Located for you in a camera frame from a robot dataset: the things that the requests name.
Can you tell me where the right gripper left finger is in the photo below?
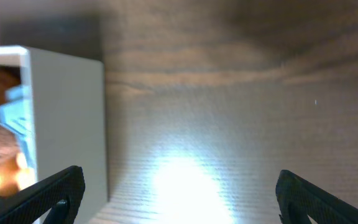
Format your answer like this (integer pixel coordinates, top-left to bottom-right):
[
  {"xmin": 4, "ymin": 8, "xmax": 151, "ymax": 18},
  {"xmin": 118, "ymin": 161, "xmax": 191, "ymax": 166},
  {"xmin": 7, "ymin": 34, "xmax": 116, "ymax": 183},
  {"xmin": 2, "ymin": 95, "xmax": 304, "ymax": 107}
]
[{"xmin": 0, "ymin": 166, "xmax": 85, "ymax": 224}]

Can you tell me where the white cardboard box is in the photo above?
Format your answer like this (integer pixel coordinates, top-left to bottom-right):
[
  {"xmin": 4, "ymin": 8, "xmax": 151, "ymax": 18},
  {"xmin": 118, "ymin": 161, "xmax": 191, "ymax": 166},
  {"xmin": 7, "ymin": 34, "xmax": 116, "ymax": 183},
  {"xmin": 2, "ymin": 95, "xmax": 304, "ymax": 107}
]
[{"xmin": 0, "ymin": 45, "xmax": 108, "ymax": 223}]

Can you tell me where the orange rubber duck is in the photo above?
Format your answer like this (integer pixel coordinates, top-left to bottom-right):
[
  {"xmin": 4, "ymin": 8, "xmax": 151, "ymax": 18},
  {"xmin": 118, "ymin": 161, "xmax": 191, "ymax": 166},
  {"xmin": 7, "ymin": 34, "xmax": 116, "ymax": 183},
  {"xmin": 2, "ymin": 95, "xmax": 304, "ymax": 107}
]
[{"xmin": 0, "ymin": 152, "xmax": 36, "ymax": 198}]

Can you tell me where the grey yellow toy car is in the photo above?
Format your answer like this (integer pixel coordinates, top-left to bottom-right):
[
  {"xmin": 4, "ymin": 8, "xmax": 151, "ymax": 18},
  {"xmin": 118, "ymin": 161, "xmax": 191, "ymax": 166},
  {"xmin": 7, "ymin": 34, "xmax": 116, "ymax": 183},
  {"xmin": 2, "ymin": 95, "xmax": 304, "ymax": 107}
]
[{"xmin": 0, "ymin": 85, "xmax": 36, "ymax": 169}]

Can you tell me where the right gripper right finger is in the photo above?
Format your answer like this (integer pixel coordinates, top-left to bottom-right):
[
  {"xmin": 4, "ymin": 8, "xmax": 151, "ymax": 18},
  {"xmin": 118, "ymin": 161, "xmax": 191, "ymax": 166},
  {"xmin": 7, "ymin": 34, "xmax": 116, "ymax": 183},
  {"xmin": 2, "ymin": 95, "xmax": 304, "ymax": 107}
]
[{"xmin": 275, "ymin": 170, "xmax": 358, "ymax": 224}]

